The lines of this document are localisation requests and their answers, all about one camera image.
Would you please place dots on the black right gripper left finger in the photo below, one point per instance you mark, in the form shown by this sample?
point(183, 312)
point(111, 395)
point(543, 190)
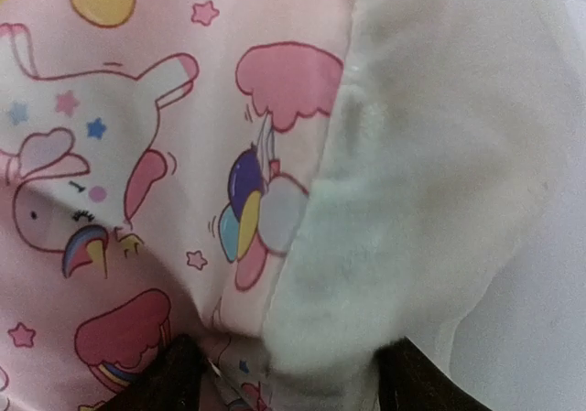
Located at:
point(160, 379)

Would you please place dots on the pink unicorn print blanket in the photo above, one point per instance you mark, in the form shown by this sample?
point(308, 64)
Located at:
point(277, 189)

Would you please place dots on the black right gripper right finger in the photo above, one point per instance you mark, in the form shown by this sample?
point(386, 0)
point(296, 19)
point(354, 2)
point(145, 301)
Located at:
point(410, 381)

